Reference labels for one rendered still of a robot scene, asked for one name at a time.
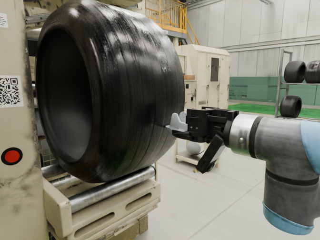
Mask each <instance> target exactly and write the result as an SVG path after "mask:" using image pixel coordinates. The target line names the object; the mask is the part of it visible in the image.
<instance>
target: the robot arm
mask: <svg viewBox="0 0 320 240"><path fill-rule="evenodd" d="M206 108H209V110H207V109H206ZM165 128H166V129H167V131H168V132H169V133H170V134H172V135H173V136H175V137H177V138H179V139H184V140H189V141H192V142H198V143H205V142H206V143H207V144H209V143H210V144H209V146H208V148H207V149H206V151H205V152H204V154H203V156H202V157H201V159H200V160H199V162H198V164H197V166H196V169H197V170H199V171H200V172H201V173H202V174H203V173H205V172H209V171H210V170H211V169H212V168H213V167H214V165H215V162H216V161H217V159H218V158H219V156H220V155H221V153H222V152H223V150H224V149H225V147H227V148H230V149H231V151H232V152H233V153H235V154H239V155H243V156H247V157H251V158H255V159H258V160H263V161H266V169H265V182H264V197H263V201H262V204H263V214H264V217H265V218H266V220H267V221H268V222H269V223H270V224H271V225H273V226H274V227H275V228H277V229H279V230H281V231H283V232H286V233H289V234H293V235H307V234H309V233H311V232H312V230H313V228H314V220H315V219H316V218H318V217H320V123H319V122H312V121H307V120H290V119H281V118H272V117H263V116H256V115H247V114H239V110H226V109H220V108H215V107H203V106H202V107H201V110H200V109H194V108H192V109H187V113H186V112H181V113H180V115H179V116H178V114H177V113H173V114H172V117H171V121H170V125H167V126H166V127H165Z"/></svg>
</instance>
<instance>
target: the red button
mask: <svg viewBox="0 0 320 240"><path fill-rule="evenodd" d="M19 157H20V155H19V153H18V152H17V151H15V150H11V151H8V152H7V153H6V154H5V160H6V161H7V162H10V163H12V162H16V161H17V160H18V159H19Z"/></svg>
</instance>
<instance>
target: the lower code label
mask: <svg viewBox="0 0 320 240"><path fill-rule="evenodd" d="M20 106H24V105H23V97H22V89H21V81H20V76H9V75H0V108H8V107H20Z"/></svg>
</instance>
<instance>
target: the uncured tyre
mask: <svg viewBox="0 0 320 240"><path fill-rule="evenodd" d="M34 79H35V93H36V101H37V107H38V112H39V117H40V122H41V126H42V129H43V132H44V135H45V138H46V141H47V143H48V146H49V148H50V150H51V152H52V154H53V156H54V157H55V159H56V161H57V162H58V163H59V164H60V166H61V167H62V168H63V169H64V170H65V171H66V172H67V173H69V174H70V175H72V176H74V177H76V178H78V179H80V180H82V181H84V182H87V183H105V182H109V181H112V180H114V179H117V178H119V177H122V176H124V175H127V174H130V173H132V172H135V171H137V170H140V169H143V168H145V167H147V166H149V165H151V164H153V163H155V162H156V161H158V160H159V159H160V158H161V157H162V156H163V155H164V154H165V153H166V152H167V151H168V150H169V149H170V148H171V146H172V145H173V143H174V141H175V139H176V137H175V136H173V135H172V134H170V133H169V132H168V131H167V129H166V128H165V127H166V126H167V125H170V121H171V117H172V114H173V113H177V114H178V116H179V115H180V113H181V112H183V111H184V108H185V83H184V76H183V71H182V67H181V63H180V59H179V57H178V54H177V52H176V50H175V48H174V46H173V44H172V42H171V40H170V39H169V37H168V36H167V34H166V33H165V32H164V31H163V30H162V28H160V27H159V26H158V25H157V24H156V23H154V22H153V21H152V20H150V19H149V18H148V17H146V16H144V15H142V14H140V13H136V12H133V11H130V10H126V9H122V8H119V7H116V6H112V5H109V4H106V3H102V2H99V1H95V0H69V1H67V2H65V3H64V4H63V5H61V6H60V7H59V8H57V9H56V10H55V11H54V12H53V13H52V14H50V16H48V17H47V19H46V20H45V22H44V24H43V26H42V28H41V31H40V35H39V38H38V43H37V47H36V54H35V68H34Z"/></svg>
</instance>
